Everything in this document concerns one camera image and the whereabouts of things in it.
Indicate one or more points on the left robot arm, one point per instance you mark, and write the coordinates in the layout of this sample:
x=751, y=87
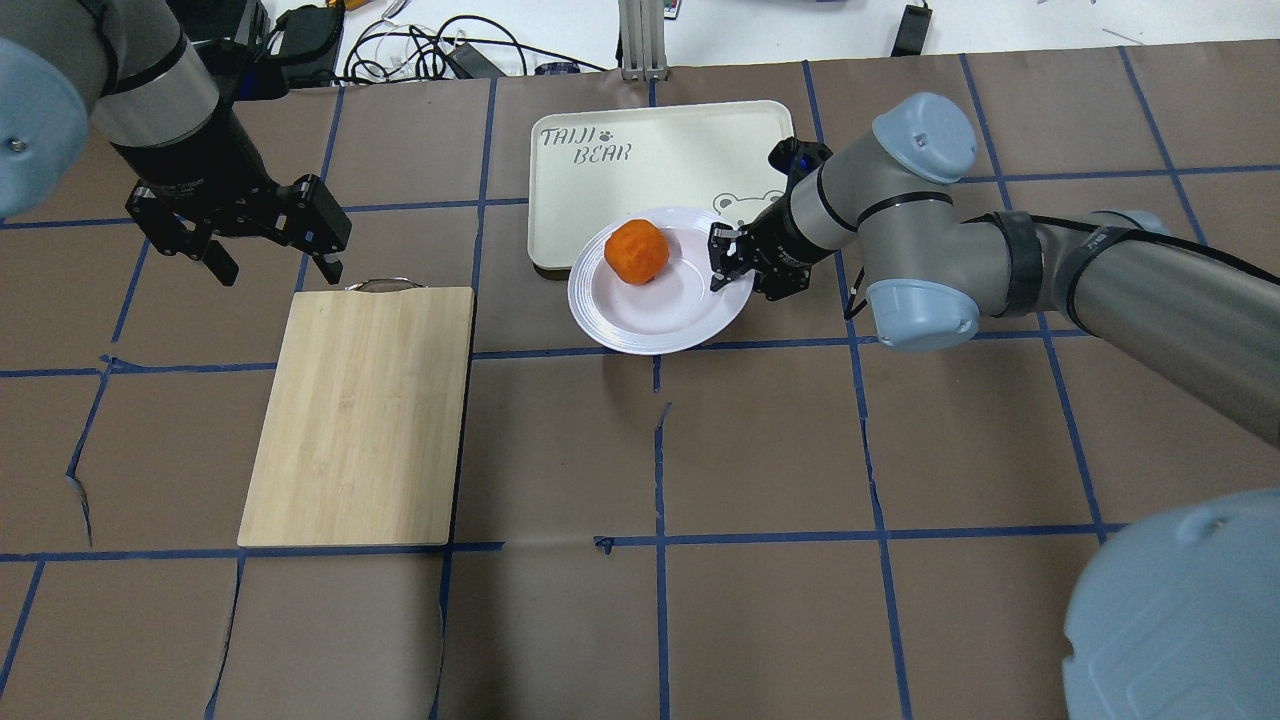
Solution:
x=128, y=69

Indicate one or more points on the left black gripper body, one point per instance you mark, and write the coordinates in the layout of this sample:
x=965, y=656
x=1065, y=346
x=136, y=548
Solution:
x=190, y=167

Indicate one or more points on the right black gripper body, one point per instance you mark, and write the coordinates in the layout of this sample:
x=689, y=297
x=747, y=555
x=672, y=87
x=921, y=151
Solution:
x=772, y=247

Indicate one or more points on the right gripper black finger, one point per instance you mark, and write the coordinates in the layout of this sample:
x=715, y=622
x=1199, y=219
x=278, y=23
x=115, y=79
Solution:
x=726, y=267

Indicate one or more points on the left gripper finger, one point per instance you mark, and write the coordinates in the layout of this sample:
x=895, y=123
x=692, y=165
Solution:
x=220, y=263
x=319, y=227

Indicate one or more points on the orange fruit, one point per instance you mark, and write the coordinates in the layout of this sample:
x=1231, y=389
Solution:
x=637, y=251

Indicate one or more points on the white round plate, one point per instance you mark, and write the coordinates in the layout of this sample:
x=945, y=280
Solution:
x=674, y=311

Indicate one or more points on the pale green bear tray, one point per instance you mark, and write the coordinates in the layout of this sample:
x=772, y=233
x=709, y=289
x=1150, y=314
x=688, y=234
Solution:
x=590, y=169

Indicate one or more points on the wooden cutting board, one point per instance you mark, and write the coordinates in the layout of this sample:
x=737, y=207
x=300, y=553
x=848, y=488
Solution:
x=362, y=436

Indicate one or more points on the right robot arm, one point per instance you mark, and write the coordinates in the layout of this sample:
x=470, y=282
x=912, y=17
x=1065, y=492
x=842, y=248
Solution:
x=1176, y=615

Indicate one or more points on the aluminium frame post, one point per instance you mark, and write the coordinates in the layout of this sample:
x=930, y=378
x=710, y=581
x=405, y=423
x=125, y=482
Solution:
x=642, y=45

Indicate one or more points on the black power adapter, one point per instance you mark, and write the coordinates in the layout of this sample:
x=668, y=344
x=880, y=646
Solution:
x=913, y=30

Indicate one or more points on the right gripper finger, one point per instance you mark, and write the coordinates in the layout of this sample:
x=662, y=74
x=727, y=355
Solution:
x=726, y=240

